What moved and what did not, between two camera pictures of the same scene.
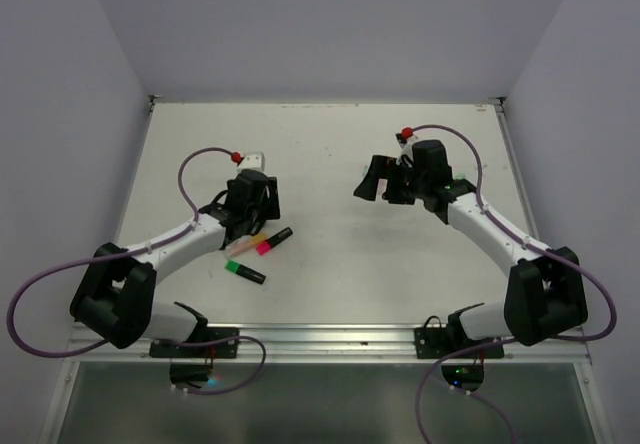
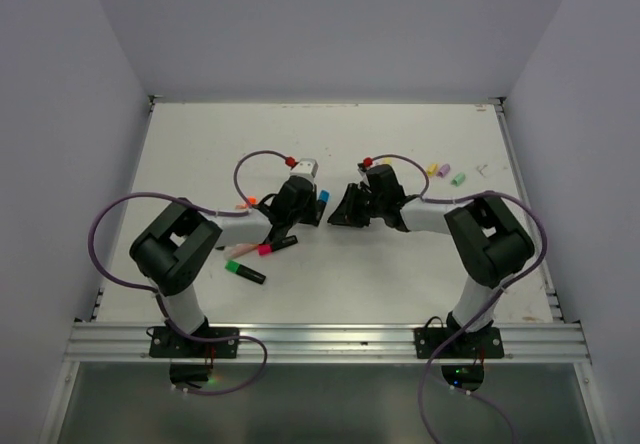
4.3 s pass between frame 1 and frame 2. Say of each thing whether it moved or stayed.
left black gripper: moved
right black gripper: moved
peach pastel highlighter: stayed
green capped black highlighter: stayed
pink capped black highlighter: stayed
